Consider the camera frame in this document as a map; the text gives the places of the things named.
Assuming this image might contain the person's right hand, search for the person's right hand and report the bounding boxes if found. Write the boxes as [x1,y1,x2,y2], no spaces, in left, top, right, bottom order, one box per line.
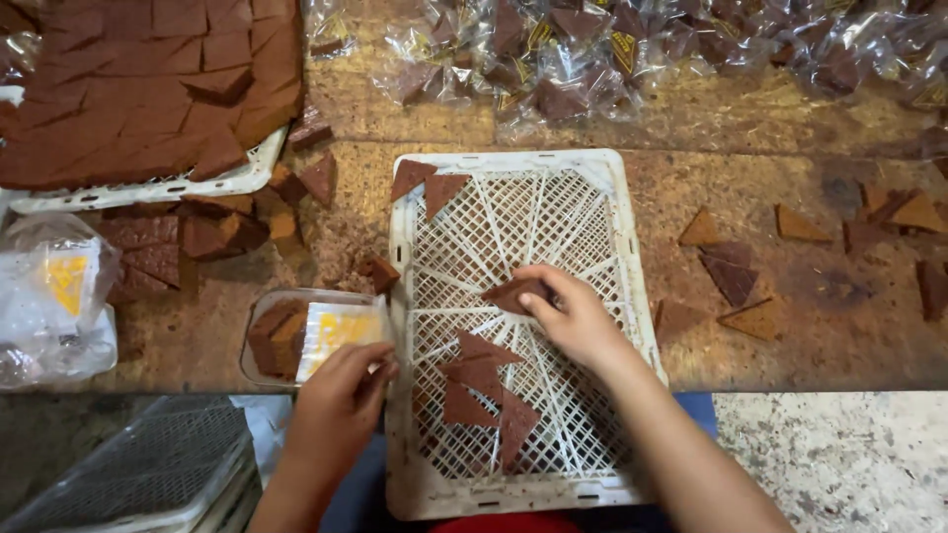
[511,264,632,373]

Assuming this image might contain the white tray under cake slab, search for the white tray under cake slab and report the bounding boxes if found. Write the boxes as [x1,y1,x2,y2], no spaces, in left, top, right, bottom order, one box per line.
[0,85,290,216]

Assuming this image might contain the person's blue clothing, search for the person's blue clothing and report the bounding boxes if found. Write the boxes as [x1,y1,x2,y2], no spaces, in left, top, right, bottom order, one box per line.
[318,391,718,533]

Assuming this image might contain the white plastic lattice tray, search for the white plastic lattice tray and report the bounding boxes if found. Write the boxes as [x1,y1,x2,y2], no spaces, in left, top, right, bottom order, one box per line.
[385,148,668,522]

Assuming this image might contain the clear bag with yellow label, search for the clear bag with yellow label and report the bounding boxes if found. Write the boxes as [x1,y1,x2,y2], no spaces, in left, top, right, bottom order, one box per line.
[238,288,394,388]

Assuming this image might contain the scattered loose cake triangles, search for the scattered loose cake triangles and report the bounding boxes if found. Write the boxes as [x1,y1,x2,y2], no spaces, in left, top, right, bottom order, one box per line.
[652,181,948,343]

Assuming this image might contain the dark brown cake triangle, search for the dark brown cake triangle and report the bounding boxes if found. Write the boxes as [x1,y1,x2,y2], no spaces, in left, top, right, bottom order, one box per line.
[480,277,553,317]

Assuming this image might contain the small brown cake chunk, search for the small brown cake chunk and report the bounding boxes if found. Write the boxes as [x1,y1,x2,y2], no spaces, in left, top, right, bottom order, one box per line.
[360,255,401,295]

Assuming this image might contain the bagged brown cake slices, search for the bagged brown cake slices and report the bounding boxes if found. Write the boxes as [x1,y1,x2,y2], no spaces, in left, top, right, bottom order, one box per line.
[246,298,311,381]

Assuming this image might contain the slab of cut brown cake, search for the slab of cut brown cake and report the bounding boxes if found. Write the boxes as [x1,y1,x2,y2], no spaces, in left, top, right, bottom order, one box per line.
[0,0,305,192]

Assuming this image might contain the heap of brown cake scraps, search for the heap of brown cake scraps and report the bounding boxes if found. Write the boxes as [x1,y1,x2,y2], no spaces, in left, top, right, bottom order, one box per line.
[96,104,339,306]

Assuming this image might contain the person's left hand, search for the person's left hand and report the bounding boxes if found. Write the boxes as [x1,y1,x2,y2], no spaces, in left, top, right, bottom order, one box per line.
[291,341,401,476]

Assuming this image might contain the white plastic sheet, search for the white plastic sheet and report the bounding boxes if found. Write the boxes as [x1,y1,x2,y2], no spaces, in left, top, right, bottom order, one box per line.
[228,394,295,486]

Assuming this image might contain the stack of empty clear bags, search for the stack of empty clear bags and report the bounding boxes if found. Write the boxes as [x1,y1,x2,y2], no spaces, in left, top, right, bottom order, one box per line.
[0,213,124,390]

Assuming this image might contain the stack of grey mesh trays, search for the stack of grey mesh trays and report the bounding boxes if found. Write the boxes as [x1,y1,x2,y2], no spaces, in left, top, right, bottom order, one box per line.
[0,396,265,533]

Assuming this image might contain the pile of packed cakes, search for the pile of packed cakes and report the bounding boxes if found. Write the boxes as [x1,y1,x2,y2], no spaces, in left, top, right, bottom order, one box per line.
[304,0,948,160]

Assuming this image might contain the person's red clothing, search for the person's red clothing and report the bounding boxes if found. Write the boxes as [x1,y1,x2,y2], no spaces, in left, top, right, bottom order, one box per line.
[428,512,582,533]

